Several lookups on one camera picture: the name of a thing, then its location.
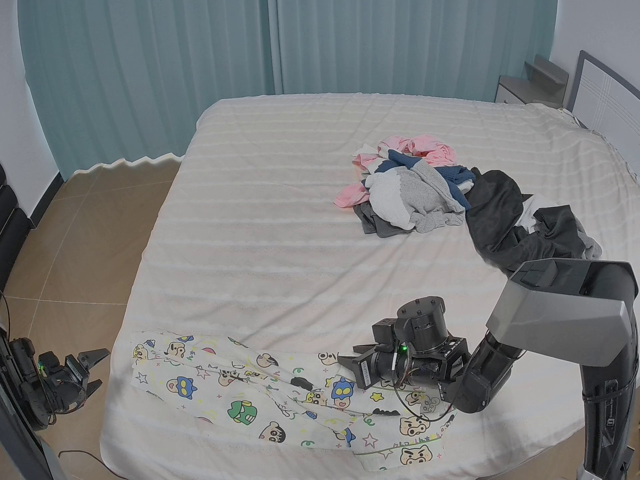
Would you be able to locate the bed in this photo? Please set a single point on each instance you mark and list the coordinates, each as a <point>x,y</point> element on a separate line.
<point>280,193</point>

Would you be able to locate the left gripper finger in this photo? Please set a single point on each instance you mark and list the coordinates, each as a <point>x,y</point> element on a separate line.
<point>92,358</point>
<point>92,389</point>

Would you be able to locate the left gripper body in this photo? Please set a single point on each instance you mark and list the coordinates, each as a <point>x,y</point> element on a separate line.
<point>70,375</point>

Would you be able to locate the pile of clothes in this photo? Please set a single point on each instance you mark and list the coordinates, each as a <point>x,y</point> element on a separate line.
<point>495,213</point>

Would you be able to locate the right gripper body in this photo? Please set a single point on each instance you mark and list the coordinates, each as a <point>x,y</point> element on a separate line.
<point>400,368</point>

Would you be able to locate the white printed pyjama top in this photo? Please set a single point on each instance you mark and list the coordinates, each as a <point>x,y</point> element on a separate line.
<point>240,398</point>

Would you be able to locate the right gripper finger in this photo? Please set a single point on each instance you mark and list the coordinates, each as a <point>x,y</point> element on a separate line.
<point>367,349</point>
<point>351,364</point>

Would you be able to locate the grey bedside table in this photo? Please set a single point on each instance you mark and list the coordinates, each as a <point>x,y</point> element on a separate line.
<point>525,88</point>

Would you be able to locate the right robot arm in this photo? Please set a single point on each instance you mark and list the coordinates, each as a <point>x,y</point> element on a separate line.
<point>560,308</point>

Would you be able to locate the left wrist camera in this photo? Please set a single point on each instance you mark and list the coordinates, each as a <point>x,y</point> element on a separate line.
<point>22,355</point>

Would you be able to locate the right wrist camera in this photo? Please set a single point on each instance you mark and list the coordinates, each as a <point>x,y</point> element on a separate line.
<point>385,331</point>

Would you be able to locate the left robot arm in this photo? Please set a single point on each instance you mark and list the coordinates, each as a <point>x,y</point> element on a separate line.
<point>20,433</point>

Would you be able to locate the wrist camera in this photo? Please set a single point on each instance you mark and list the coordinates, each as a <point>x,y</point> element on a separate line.
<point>385,331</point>
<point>22,355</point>

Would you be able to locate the blue-green curtain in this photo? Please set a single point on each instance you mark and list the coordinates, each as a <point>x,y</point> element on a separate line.
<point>410,23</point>
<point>140,63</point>

